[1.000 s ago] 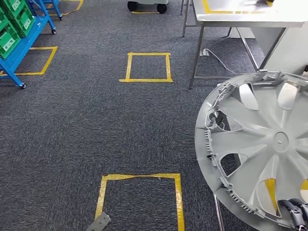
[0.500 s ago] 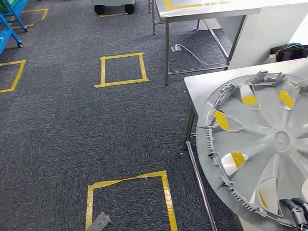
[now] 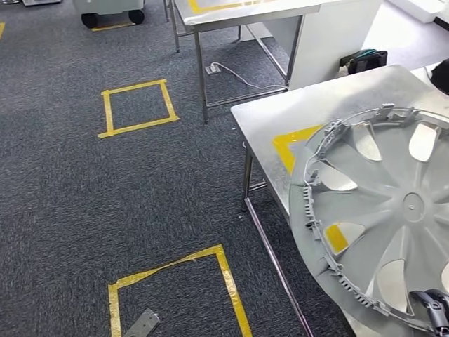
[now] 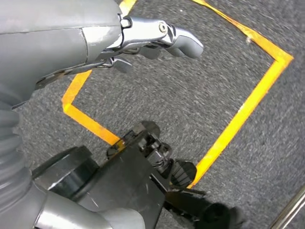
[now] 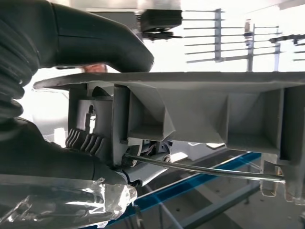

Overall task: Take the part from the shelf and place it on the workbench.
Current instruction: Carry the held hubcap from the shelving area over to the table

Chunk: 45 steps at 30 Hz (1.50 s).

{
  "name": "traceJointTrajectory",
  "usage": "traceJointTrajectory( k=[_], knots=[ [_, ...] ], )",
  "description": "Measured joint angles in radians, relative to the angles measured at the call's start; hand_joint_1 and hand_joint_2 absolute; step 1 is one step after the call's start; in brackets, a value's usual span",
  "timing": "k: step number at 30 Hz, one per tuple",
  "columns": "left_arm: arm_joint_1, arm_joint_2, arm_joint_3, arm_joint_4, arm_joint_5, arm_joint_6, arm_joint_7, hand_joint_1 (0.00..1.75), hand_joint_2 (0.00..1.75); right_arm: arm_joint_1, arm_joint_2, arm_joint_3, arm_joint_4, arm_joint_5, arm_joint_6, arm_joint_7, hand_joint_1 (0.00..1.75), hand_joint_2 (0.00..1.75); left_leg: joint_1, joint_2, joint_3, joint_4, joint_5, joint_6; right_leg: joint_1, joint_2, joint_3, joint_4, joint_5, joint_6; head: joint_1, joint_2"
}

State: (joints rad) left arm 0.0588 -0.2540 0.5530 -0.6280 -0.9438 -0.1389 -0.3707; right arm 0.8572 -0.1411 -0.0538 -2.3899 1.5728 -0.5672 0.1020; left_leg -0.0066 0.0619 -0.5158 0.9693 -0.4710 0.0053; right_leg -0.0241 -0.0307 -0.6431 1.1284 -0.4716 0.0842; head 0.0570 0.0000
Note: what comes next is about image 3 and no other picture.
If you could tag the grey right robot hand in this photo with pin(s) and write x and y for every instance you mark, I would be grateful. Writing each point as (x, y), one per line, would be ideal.
(438, 307)

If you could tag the silver wheel cover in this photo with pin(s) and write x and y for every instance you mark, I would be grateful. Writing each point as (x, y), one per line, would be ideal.
(385, 209)

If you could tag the stainless steel workbench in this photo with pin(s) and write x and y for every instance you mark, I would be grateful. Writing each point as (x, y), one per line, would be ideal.
(315, 107)

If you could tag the black object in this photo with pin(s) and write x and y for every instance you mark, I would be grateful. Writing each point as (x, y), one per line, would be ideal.
(441, 76)

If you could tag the white box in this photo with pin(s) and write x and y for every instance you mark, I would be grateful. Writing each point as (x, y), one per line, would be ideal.
(417, 9)

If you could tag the stainless steel table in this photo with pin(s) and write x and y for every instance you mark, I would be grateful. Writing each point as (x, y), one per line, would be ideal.
(281, 14)

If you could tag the grey floor socket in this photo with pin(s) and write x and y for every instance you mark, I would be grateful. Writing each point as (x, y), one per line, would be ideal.
(212, 69)

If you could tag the yellow floor tape square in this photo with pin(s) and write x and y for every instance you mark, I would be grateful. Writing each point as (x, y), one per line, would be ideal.
(1, 30)
(112, 27)

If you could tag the white wheeled cart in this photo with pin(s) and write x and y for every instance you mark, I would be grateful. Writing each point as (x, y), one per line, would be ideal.
(105, 5)

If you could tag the grey robot bracket plate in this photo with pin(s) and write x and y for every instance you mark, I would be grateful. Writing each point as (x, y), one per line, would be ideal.
(142, 323)

